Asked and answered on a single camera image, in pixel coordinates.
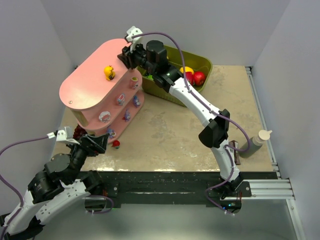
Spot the pink toy dragon fruit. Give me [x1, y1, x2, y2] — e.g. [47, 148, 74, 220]
[185, 71, 194, 86]

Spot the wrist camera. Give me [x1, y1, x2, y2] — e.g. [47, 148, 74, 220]
[124, 26, 143, 53]
[47, 126, 80, 145]

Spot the green sauce squeeze bottle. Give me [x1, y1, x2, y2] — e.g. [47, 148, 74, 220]
[239, 130, 273, 158]

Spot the pink toy with green center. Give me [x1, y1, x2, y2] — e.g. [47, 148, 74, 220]
[129, 76, 139, 90]

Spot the purple bunny toy blue bow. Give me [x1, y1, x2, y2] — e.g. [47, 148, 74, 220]
[132, 95, 141, 108]

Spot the pink round toy white face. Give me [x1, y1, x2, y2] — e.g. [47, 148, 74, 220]
[98, 111, 111, 123]

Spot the red toy apple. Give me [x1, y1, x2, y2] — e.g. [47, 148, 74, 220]
[193, 71, 206, 86]

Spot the yellow toy lemon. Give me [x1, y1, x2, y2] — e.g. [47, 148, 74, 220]
[179, 66, 194, 75]

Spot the yellow duck toy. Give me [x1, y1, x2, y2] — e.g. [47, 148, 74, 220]
[103, 65, 116, 81]

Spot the pink three-tier wooden shelf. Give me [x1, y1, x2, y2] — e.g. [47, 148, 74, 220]
[59, 38, 145, 144]

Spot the red strawberry toy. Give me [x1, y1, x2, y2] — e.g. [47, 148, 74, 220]
[112, 140, 121, 149]

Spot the black table frame rail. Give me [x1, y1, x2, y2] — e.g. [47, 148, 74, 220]
[74, 171, 296, 210]

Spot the brown snack wrapper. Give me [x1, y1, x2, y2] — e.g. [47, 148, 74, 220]
[229, 140, 241, 165]

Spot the purple bunny toy with strawberry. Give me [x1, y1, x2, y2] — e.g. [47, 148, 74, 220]
[106, 127, 117, 139]

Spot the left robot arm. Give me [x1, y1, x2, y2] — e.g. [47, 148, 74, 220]
[0, 133, 109, 240]

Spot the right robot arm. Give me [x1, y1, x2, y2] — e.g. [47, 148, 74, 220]
[117, 40, 243, 191]

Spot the red grape bunch on table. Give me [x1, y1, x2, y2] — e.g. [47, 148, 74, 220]
[73, 125, 87, 140]

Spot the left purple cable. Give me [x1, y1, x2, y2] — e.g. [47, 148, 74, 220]
[0, 136, 50, 228]

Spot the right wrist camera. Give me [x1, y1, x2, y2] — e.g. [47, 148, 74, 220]
[124, 26, 143, 53]

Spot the olive green plastic bin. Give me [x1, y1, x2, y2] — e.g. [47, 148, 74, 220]
[137, 45, 213, 106]

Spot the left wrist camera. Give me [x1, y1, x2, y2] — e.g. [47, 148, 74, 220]
[47, 126, 80, 145]

